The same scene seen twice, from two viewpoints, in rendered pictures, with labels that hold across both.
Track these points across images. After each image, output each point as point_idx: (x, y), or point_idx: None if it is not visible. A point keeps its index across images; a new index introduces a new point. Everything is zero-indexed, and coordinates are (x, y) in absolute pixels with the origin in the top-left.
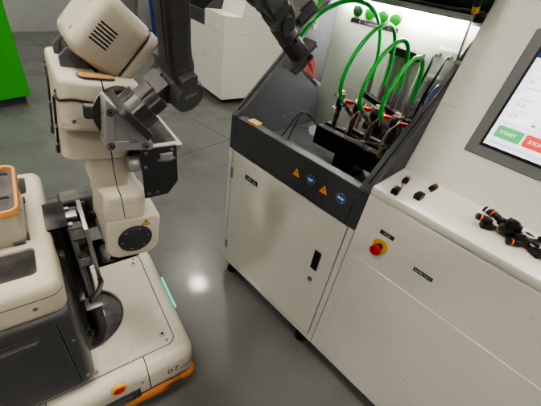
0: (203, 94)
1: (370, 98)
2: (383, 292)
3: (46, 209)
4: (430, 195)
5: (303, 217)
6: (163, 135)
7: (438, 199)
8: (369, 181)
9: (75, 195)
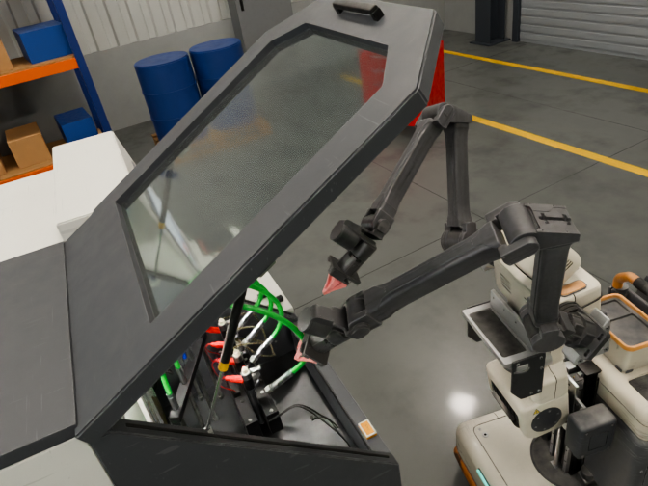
0: (441, 244)
1: (187, 393)
2: None
3: (593, 365)
4: (249, 299)
5: None
6: (482, 321)
7: (246, 296)
8: (290, 313)
9: (592, 412)
